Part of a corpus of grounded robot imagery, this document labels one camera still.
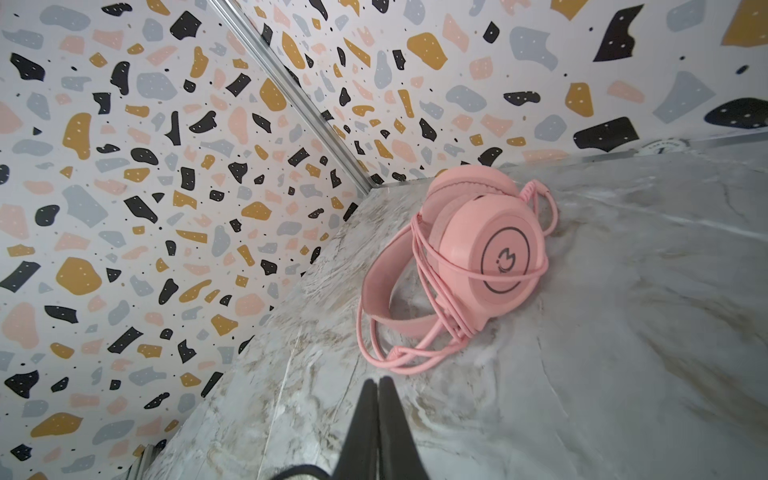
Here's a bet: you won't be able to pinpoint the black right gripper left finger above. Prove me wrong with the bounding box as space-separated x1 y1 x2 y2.
331 380 379 480

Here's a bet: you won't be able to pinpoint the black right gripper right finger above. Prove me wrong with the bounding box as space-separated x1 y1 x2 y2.
378 376 429 480

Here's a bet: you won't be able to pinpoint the black headphone cable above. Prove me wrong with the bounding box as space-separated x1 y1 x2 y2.
269 463 334 480

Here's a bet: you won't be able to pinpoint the pink headphones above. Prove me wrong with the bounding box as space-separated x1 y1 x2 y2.
361 165 554 338

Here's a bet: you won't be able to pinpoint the pink headphone cable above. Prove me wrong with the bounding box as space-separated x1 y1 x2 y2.
355 178 560 376

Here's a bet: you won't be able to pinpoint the aluminium corner post left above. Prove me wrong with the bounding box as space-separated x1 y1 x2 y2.
210 1 375 196

